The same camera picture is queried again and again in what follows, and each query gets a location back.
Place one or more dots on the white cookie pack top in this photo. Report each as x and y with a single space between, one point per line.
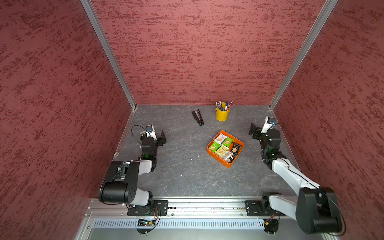
220 138

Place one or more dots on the aluminium front rail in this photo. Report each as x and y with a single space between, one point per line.
182 207

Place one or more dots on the yellow pen cup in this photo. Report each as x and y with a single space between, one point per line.
222 116

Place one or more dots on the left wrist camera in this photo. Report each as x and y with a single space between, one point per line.
150 130

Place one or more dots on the pens in cup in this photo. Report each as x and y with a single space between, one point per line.
224 107

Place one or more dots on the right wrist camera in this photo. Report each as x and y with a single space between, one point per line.
269 123

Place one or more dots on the black cookie pack bottom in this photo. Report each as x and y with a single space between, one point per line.
230 159

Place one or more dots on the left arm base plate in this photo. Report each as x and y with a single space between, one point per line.
152 209

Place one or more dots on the orange storage box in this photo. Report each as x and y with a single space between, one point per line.
223 162

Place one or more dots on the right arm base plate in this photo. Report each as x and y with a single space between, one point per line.
261 209

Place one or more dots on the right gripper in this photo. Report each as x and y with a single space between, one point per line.
257 129

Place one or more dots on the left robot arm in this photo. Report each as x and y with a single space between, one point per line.
120 185

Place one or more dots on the green cookie pack bottom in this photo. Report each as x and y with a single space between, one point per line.
214 146

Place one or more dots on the green cookie pack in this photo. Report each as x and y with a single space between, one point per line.
214 146
227 142

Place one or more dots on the white cookie pack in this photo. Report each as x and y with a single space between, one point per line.
226 156
220 138

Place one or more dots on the white cookie pack bottom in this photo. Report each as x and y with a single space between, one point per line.
226 156

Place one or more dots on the green cookie pack top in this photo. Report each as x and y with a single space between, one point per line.
227 142

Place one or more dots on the cream cookie pack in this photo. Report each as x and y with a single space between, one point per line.
221 151

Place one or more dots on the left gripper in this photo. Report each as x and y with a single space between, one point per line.
161 140

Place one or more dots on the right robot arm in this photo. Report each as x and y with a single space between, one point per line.
315 209

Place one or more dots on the black cookie pack top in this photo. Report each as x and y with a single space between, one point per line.
235 149

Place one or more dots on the black cookie pack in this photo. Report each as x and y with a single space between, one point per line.
230 159
235 149

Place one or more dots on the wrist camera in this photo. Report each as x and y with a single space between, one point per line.
269 123
150 130

